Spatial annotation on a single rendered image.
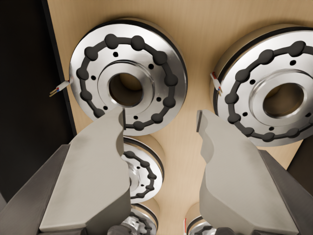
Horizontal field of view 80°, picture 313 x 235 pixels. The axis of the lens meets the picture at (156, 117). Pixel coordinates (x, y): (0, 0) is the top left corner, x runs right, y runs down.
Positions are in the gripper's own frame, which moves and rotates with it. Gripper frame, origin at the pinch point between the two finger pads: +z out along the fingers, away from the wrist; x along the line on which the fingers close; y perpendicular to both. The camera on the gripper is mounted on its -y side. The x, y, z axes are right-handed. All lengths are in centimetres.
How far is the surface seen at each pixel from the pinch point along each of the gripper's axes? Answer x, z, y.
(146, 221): -0.8, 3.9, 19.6
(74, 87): -7.5, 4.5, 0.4
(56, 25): -9.5, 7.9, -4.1
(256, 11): 7.4, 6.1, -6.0
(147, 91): -1.1, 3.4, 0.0
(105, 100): -4.7, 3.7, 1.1
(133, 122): -2.4, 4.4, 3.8
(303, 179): 15.9, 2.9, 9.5
